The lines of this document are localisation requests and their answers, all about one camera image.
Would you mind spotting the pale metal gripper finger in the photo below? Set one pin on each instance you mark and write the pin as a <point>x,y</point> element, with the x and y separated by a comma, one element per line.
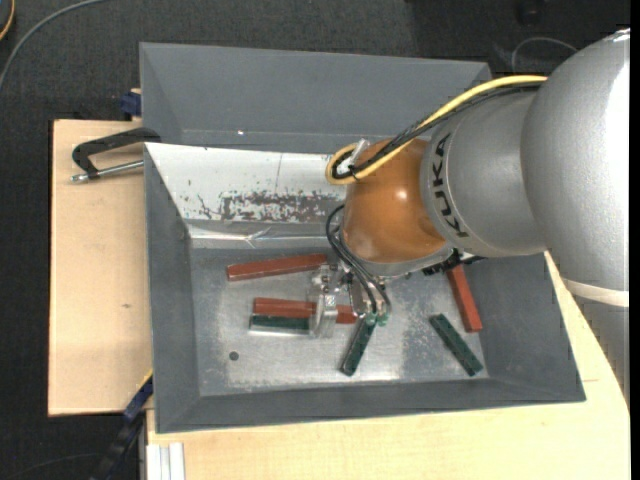
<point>324,278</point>
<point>326,315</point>

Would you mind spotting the red-brown flat block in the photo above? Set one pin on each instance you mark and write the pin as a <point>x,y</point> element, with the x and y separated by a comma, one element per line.
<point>465,300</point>
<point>275,267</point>
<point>282,306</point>

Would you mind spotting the dark green flat block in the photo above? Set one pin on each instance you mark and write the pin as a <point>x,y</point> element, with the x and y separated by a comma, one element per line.
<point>357,348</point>
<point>280,322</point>
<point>457,344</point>

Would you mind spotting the grey metal bin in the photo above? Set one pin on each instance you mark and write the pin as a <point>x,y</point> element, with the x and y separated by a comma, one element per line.
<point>280,93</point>

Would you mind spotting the pale flat board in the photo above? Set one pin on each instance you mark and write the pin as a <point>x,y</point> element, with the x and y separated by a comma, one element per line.
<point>95,268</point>

